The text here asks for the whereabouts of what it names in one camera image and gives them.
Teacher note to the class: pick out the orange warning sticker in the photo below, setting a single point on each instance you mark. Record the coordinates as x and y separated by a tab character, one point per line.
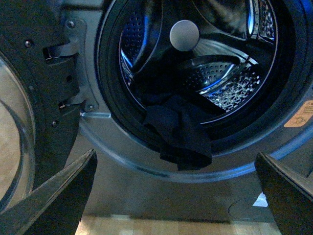
302	116

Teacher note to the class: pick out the grey front-load washing machine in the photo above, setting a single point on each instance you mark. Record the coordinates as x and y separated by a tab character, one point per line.
253	59

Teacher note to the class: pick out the dark navy knitted garment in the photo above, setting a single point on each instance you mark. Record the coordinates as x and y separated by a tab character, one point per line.
175	114

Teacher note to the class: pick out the white paper sticker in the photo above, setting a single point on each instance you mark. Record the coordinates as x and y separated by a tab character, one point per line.
261	201

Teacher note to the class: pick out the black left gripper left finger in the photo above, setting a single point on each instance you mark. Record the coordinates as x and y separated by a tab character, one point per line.
56	207

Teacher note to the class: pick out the washing machine glass door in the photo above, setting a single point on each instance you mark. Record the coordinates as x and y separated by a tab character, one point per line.
37	83

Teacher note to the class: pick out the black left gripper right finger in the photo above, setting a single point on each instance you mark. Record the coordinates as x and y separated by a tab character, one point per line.
289	195

